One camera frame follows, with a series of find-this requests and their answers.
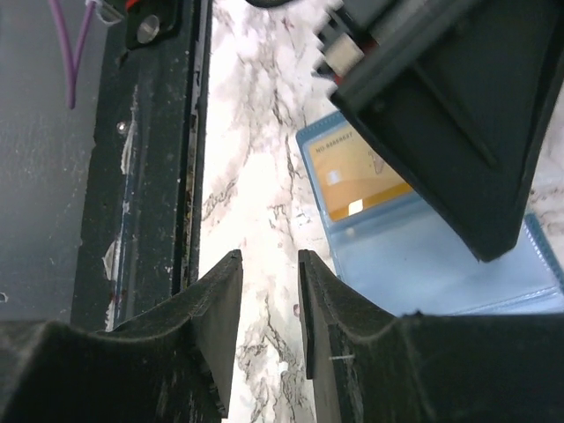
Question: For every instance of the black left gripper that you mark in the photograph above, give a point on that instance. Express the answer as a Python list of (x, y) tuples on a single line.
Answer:
[(456, 96)]

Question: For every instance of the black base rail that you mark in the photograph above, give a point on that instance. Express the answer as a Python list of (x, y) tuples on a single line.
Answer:
[(143, 203)]

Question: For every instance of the gold credit card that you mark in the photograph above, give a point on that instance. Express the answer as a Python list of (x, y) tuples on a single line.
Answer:
[(351, 176)]

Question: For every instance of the blue leather card holder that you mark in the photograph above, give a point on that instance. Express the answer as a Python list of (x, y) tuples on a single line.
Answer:
[(404, 257)]

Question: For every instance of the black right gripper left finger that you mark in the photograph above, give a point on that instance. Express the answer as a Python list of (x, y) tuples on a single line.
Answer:
[(173, 363)]

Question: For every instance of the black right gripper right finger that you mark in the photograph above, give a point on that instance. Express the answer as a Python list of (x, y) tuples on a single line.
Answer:
[(367, 365)]

